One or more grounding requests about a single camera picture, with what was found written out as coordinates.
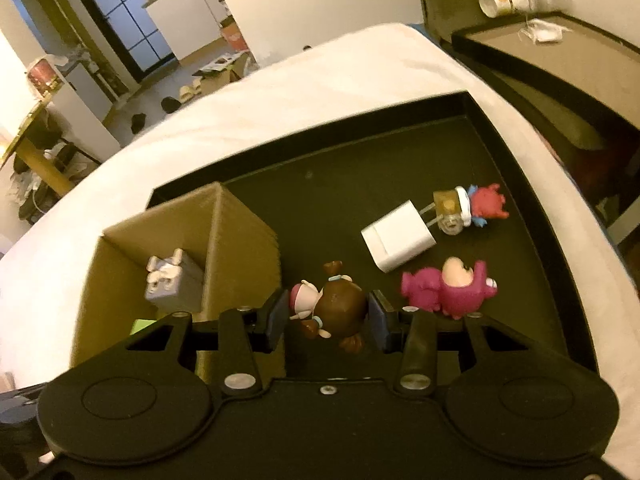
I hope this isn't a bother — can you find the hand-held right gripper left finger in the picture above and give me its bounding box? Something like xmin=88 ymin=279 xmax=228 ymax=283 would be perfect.
xmin=125 ymin=289 xmax=292 ymax=396

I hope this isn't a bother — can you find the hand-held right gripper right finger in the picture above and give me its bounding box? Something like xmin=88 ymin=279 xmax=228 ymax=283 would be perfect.
xmin=368 ymin=289 xmax=527 ymax=396

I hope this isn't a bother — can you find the brown monkey figurine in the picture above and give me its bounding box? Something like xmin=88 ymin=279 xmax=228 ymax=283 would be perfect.
xmin=289 ymin=260 xmax=371 ymax=352

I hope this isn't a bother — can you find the pink bear figurine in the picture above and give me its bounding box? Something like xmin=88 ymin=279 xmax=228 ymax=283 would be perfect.
xmin=399 ymin=255 xmax=500 ymax=320

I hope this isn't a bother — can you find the brown cardboard box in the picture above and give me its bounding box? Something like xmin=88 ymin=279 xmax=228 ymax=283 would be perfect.
xmin=70 ymin=182 xmax=289 ymax=387

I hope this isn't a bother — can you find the white charger plug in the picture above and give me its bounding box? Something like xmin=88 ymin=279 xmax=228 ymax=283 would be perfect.
xmin=360 ymin=199 xmax=444 ymax=274

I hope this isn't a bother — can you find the grey white cube toy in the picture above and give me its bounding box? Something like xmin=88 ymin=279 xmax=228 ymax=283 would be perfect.
xmin=143 ymin=248 xmax=205 ymax=314

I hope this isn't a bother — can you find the black tray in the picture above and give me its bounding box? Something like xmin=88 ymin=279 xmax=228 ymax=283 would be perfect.
xmin=146 ymin=89 xmax=600 ymax=382

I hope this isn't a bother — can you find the open cardboard floor box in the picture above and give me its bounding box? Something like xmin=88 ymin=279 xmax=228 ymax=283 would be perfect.
xmin=192 ymin=49 xmax=256 ymax=86

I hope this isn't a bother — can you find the white small cabinet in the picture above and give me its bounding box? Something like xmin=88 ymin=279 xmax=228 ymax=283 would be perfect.
xmin=50 ymin=61 xmax=122 ymax=164

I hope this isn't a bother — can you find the orange box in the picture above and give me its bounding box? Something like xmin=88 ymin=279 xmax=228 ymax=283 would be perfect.
xmin=219 ymin=17 xmax=250 ymax=54

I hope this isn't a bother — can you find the round yellow side table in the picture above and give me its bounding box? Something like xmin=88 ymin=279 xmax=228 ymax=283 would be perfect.
xmin=0 ymin=94 xmax=77 ymax=197

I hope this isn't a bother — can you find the black side table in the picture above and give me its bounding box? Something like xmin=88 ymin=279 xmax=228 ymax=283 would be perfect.
xmin=449 ymin=12 xmax=640 ymax=247

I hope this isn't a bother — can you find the white kitchen counter cabinet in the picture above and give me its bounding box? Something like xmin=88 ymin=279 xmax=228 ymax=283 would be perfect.
xmin=142 ymin=0 xmax=231 ymax=61

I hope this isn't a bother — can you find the white face mask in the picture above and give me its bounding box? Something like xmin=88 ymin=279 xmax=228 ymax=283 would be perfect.
xmin=518 ymin=18 xmax=566 ymax=44

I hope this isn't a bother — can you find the red patterned box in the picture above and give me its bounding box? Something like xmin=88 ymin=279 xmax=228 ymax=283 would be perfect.
xmin=25 ymin=57 xmax=64 ymax=94

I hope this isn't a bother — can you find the dark framed glass door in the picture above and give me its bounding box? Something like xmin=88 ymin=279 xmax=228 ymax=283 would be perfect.
xmin=59 ymin=0 xmax=179 ymax=84

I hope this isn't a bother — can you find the stack of paper cups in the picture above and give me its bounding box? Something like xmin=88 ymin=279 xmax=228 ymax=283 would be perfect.
xmin=478 ymin=0 xmax=574 ymax=19

